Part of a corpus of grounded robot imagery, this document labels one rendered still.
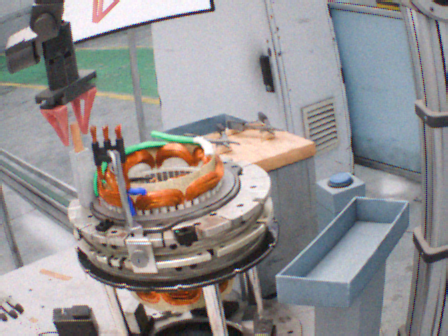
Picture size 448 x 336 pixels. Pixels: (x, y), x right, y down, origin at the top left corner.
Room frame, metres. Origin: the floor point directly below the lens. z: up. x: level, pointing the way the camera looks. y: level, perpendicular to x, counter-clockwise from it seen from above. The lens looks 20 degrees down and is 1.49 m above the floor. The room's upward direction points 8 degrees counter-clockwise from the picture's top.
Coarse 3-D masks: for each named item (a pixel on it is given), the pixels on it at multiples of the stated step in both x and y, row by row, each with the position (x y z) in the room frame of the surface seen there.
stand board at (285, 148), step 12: (240, 132) 1.36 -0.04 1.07; (252, 132) 1.35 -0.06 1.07; (276, 132) 1.33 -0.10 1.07; (288, 132) 1.33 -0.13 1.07; (240, 144) 1.29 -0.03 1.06; (252, 144) 1.28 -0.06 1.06; (264, 144) 1.27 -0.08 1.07; (276, 144) 1.27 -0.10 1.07; (288, 144) 1.26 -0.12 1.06; (300, 144) 1.25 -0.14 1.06; (312, 144) 1.25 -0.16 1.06; (228, 156) 1.24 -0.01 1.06; (240, 156) 1.23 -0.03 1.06; (252, 156) 1.22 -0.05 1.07; (264, 156) 1.21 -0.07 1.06; (276, 156) 1.21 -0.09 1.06; (288, 156) 1.22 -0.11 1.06; (300, 156) 1.23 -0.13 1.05; (264, 168) 1.20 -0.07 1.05; (276, 168) 1.21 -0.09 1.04
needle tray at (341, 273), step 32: (352, 224) 0.95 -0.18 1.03; (384, 224) 0.93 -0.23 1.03; (320, 256) 0.86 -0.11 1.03; (352, 256) 0.85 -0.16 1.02; (384, 256) 0.81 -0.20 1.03; (288, 288) 0.76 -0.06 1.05; (320, 288) 0.74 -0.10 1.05; (352, 288) 0.72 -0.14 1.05; (384, 288) 0.86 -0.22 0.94; (320, 320) 0.82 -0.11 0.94; (352, 320) 0.79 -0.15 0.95
